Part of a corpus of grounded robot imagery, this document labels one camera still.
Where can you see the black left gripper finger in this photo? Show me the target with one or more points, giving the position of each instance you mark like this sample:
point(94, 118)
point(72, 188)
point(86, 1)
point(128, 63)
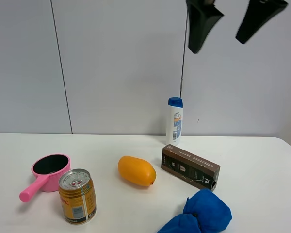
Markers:
point(257, 14)

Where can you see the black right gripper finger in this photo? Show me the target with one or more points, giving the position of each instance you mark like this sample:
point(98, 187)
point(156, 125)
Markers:
point(203, 15)

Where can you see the orange mango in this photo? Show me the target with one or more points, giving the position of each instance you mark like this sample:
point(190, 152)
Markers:
point(137, 171)

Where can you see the white shampoo bottle blue cap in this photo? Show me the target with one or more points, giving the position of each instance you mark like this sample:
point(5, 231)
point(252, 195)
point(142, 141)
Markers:
point(174, 120)

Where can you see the brown cardboard box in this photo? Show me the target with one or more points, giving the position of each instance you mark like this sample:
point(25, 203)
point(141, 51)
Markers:
point(195, 170)

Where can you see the blue cloth pouch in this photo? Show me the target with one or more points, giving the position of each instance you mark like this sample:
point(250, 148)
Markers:
point(204, 212)

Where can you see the gold drink can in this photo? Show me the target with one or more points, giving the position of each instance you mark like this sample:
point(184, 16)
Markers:
point(77, 195)

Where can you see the pink toy saucepan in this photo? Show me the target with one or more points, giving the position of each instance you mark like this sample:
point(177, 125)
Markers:
point(47, 172)

